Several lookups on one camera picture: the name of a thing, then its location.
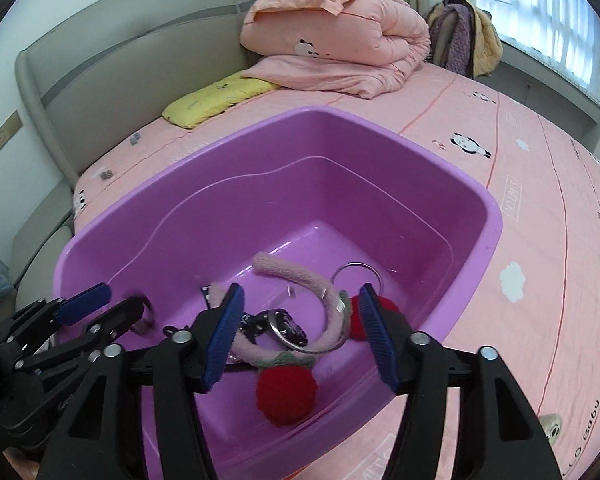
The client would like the purple plastic basin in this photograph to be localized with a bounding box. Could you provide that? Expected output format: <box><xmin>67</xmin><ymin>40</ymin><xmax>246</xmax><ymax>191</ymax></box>
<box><xmin>52</xmin><ymin>106</ymin><xmax>504</xmax><ymax>463</ymax></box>

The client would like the yellow pillow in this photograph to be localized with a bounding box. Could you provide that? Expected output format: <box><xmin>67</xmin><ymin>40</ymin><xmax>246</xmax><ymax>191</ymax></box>
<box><xmin>162</xmin><ymin>71</ymin><xmax>281</xmax><ymax>130</ymax></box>

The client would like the grey upholstered headboard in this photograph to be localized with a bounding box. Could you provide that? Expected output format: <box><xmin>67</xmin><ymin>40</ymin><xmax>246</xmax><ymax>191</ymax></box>
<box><xmin>7</xmin><ymin>0</ymin><xmax>366</xmax><ymax>321</ymax></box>

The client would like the purple and yellow clothes pile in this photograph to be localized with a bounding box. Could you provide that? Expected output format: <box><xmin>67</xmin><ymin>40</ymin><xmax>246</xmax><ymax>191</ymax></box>
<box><xmin>425</xmin><ymin>0</ymin><xmax>504</xmax><ymax>78</ymax></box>

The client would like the brown snap hair clip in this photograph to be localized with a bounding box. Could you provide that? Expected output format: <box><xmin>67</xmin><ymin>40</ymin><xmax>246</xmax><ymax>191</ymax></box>
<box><xmin>201</xmin><ymin>285</ymin><xmax>227</xmax><ymax>311</ymax></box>

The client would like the pink printed bedsheet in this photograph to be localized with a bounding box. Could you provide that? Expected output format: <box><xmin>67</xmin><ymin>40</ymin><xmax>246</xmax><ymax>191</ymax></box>
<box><xmin>72</xmin><ymin>62</ymin><xmax>600</xmax><ymax>480</ymax></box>

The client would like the beige wall socket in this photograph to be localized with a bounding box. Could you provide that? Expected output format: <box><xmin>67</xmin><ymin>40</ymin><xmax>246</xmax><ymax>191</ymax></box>
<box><xmin>0</xmin><ymin>110</ymin><xmax>23</xmax><ymax>151</ymax></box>

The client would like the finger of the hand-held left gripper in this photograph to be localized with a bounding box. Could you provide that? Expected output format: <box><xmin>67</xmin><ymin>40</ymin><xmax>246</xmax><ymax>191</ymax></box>
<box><xmin>55</xmin><ymin>296</ymin><xmax>148</xmax><ymax>363</ymax></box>
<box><xmin>10</xmin><ymin>282</ymin><xmax>113</xmax><ymax>356</ymax></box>

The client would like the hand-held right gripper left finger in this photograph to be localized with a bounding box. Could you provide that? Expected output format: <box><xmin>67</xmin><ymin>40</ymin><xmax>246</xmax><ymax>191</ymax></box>
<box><xmin>35</xmin><ymin>282</ymin><xmax>246</xmax><ymax>480</ymax></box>

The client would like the thin silver hoop ring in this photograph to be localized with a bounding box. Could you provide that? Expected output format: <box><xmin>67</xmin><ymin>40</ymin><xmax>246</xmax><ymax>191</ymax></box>
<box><xmin>330</xmin><ymin>261</ymin><xmax>383</xmax><ymax>301</ymax></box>

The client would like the pink folded quilt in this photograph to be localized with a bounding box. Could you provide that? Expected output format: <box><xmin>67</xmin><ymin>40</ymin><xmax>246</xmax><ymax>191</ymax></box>
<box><xmin>240</xmin><ymin>0</ymin><xmax>431</xmax><ymax>100</ymax></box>

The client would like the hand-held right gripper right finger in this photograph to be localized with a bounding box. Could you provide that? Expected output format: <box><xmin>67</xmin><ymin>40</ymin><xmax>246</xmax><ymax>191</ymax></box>
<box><xmin>357</xmin><ymin>283</ymin><xmax>563</xmax><ymax>480</ymax></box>

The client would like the beige plush smiley keychain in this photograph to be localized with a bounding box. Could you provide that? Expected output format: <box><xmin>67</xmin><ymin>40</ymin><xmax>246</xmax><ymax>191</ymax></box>
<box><xmin>537</xmin><ymin>412</ymin><xmax>563</xmax><ymax>453</ymax></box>

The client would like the pink headband with red cherries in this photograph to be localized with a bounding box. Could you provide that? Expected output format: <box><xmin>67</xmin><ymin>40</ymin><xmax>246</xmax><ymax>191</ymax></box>
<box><xmin>230</xmin><ymin>252</ymin><xmax>402</xmax><ymax>428</ymax></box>

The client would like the window with white sheer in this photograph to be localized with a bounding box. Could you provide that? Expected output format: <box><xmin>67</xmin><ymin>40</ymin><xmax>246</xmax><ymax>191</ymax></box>
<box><xmin>475</xmin><ymin>0</ymin><xmax>600</xmax><ymax>111</ymax></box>

